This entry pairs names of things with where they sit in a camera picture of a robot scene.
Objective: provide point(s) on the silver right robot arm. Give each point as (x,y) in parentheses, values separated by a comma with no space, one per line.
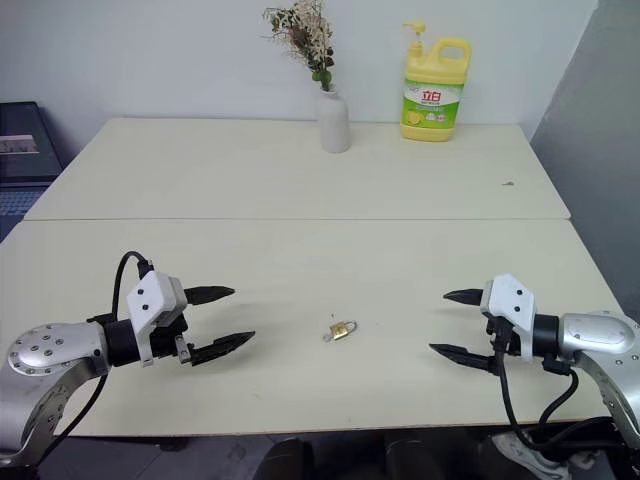
(595,335)

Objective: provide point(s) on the dark laptop screen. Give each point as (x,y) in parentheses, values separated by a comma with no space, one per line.
(25,142)

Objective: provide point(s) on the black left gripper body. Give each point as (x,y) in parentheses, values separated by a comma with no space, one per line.
(167,342)

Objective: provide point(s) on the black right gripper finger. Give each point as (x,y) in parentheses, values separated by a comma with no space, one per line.
(465,296)
(462,356)

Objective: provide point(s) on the dried flower bouquet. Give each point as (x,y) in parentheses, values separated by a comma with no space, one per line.
(305,35)

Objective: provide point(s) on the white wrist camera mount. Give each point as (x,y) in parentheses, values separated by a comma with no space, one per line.
(150,300)
(510,305)

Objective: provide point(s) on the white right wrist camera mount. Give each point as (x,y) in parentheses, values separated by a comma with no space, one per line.
(510,305)

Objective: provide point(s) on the small brass padlock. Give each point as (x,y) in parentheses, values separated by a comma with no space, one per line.
(342,330)

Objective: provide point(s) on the yellow detergent pump bottle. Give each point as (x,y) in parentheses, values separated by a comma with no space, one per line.
(432,95)

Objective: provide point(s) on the dark rounded shape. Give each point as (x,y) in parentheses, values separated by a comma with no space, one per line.
(410,460)
(287,460)

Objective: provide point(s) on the white ceramic vase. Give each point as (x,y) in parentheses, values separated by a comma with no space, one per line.
(334,122)

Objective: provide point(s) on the blue laptop keyboard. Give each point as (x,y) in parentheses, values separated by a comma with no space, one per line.
(15,207)

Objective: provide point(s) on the white sneaker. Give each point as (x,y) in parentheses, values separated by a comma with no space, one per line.
(530,455)

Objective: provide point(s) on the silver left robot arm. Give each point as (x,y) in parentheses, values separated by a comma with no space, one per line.
(55,350)

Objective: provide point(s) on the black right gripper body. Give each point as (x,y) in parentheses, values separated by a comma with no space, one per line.
(502,332)

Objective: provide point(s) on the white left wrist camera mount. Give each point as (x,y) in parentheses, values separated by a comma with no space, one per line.
(150,300)

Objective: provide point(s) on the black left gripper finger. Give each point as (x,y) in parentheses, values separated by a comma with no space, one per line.
(210,294)
(225,345)

